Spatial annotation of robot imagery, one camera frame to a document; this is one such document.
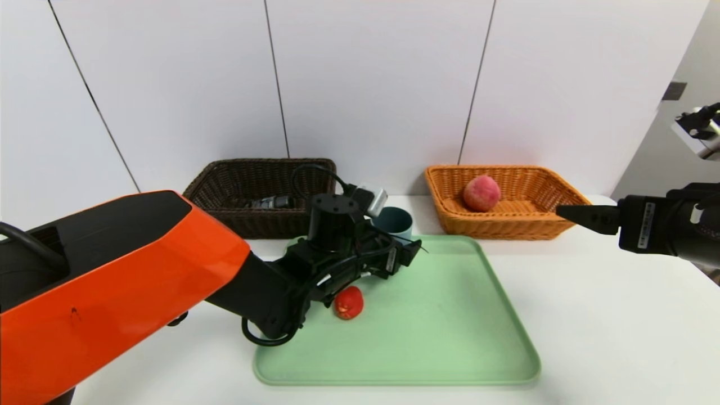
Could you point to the blue-grey plastic cup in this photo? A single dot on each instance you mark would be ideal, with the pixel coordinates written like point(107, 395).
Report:
point(396, 222)

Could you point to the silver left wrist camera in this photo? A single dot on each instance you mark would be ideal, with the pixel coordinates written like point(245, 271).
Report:
point(376, 202)

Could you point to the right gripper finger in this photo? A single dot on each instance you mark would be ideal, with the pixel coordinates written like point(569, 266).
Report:
point(596, 219)

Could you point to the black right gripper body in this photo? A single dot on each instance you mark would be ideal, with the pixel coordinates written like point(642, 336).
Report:
point(644, 225)

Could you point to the orange wicker basket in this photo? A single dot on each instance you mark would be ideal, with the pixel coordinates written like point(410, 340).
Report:
point(534, 225)

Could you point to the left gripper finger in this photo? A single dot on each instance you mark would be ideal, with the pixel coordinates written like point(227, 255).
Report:
point(409, 252)

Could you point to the dark wall bracket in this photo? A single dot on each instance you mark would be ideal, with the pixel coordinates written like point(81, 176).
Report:
point(675, 91)

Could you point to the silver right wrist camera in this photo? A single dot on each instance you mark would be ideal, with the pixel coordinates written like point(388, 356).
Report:
point(703, 143)

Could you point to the light green plastic tray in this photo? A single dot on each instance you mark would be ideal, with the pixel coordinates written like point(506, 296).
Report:
point(439, 326)

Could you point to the dark brown wicker basket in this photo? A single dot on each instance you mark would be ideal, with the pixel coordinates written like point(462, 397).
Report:
point(253, 180)

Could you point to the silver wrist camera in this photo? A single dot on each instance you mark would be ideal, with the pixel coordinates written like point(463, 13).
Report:
point(703, 143)
point(376, 202)

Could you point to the black face wash tube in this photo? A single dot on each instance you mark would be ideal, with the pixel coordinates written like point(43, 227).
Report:
point(273, 201)

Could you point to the pink peach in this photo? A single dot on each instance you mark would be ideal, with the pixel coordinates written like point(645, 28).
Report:
point(482, 194)

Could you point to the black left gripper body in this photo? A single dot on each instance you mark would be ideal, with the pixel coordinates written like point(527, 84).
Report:
point(392, 260)

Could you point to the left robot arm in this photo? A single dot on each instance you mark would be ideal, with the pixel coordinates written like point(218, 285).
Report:
point(112, 270)

